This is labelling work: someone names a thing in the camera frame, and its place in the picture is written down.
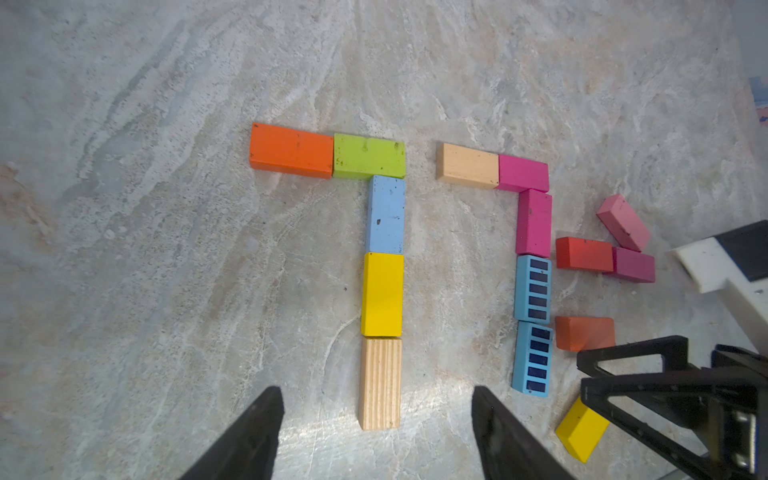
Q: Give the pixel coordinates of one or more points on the yellow block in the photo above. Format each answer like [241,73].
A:
[382,295]
[581,430]

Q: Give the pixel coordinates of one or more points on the yellow block front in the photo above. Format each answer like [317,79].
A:
[581,430]

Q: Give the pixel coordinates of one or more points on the tan wooden block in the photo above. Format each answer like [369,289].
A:
[467,167]

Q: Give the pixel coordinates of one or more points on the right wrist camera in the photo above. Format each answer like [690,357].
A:
[733,265]

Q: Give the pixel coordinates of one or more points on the orange block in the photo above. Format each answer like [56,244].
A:
[577,334]
[289,151]

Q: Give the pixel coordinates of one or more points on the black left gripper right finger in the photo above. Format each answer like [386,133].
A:
[506,448]

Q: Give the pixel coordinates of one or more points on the blue slotted block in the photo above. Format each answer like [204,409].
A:
[533,289]
[533,359]

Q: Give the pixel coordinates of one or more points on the striped natural wood block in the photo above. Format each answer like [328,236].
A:
[380,387]

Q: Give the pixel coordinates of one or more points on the green block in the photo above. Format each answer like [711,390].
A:
[360,158]

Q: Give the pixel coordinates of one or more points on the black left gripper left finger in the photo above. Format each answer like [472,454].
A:
[248,448]

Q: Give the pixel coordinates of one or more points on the light blue block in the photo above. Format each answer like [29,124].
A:
[386,215]

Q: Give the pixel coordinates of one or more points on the red block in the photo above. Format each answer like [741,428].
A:
[582,254]

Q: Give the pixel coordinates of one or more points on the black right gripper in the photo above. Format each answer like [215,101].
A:
[725,405]

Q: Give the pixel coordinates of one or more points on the light pink block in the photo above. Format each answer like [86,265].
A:
[623,223]

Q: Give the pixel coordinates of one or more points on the magenta block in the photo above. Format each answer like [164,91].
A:
[633,266]
[518,174]

